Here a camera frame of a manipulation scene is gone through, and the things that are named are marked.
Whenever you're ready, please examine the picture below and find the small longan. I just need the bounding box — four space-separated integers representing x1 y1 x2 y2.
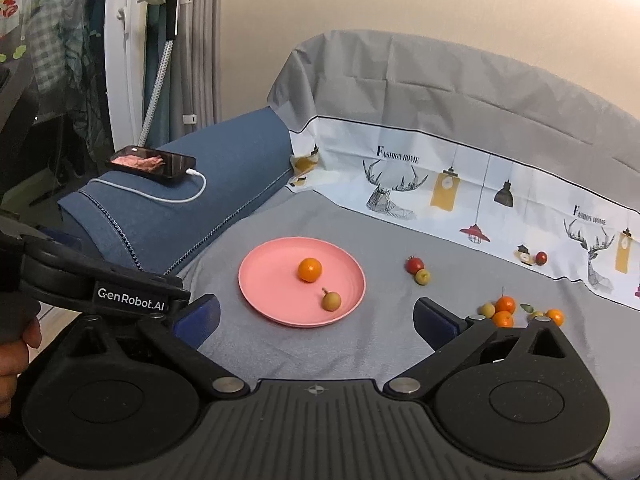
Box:
478 302 496 318

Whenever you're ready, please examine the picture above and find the tangerine with stem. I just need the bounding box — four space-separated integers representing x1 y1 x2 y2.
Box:
495 292 516 314

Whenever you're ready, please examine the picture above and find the yellow-green longan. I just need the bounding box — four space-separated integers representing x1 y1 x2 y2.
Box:
413 269 431 286

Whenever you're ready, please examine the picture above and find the red cherry tomato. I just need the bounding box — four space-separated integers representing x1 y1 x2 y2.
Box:
405 256 424 275

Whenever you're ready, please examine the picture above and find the brown longan with stem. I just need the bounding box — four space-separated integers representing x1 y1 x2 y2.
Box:
321 288 342 312

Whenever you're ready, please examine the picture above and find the orange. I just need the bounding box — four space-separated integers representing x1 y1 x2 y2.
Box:
297 258 323 283

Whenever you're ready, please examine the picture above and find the person's left hand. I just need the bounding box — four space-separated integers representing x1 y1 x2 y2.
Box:
0 318 42 418

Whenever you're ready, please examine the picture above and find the longan with green leaf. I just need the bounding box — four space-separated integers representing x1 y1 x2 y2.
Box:
520 304 546 321

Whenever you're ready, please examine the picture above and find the black smartphone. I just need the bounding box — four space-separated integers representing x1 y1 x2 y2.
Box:
106 145 196 184

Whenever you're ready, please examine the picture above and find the pink round plate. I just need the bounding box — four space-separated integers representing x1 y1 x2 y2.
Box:
238 236 367 328

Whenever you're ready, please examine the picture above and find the grey printed sofa cover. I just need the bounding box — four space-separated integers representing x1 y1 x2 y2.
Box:
184 32 639 478

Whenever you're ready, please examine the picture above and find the grey curtain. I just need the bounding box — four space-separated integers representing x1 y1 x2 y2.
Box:
170 0 221 140

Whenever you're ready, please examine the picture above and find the white charging cable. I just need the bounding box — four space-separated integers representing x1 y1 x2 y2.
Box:
89 168 208 205

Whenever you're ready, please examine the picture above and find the white door frame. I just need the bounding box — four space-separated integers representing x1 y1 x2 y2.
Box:
104 0 146 150

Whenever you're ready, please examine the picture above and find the garment steamer with hose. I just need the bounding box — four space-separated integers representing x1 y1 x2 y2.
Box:
138 0 179 146

